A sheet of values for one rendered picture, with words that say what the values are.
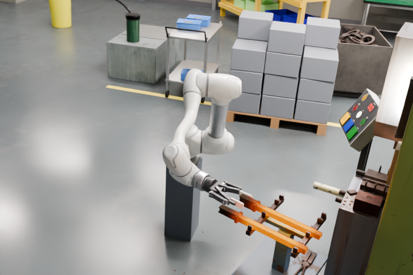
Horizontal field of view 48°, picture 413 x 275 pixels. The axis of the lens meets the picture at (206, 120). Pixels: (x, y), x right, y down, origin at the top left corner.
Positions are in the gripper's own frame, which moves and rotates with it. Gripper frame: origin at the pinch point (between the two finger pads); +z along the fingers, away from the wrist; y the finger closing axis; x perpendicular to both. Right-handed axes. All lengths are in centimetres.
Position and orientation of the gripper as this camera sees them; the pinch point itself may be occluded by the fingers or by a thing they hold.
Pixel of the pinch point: (242, 199)
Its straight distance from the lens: 216.1
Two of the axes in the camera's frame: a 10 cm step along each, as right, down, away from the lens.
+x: 0.6, -9.0, -4.4
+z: 8.0, 3.1, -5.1
